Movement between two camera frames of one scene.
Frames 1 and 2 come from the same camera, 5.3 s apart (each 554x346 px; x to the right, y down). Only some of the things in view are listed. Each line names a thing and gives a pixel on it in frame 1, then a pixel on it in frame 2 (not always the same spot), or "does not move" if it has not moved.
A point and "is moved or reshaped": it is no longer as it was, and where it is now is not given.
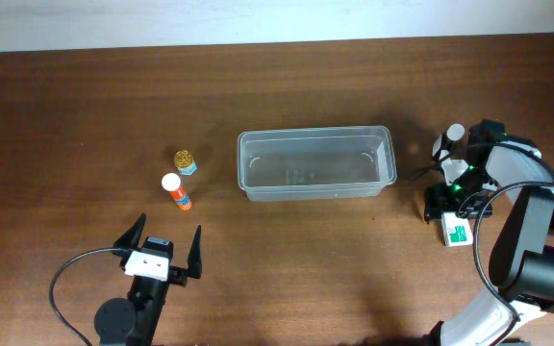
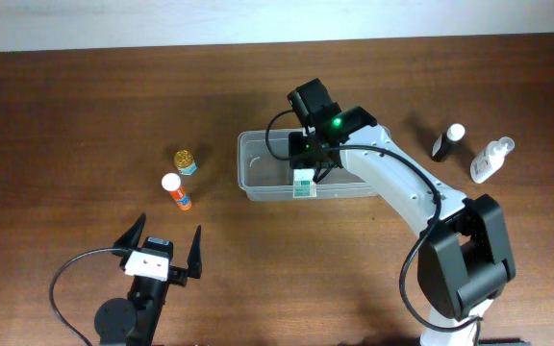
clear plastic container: x=315 y=163 does not move
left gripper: x=178 y=275 does not move
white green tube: x=456 y=230 is moved or reshaped
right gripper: x=436 y=202 -> x=296 y=158
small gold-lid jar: x=185 y=162 does not move
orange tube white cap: x=171 y=183 does not move
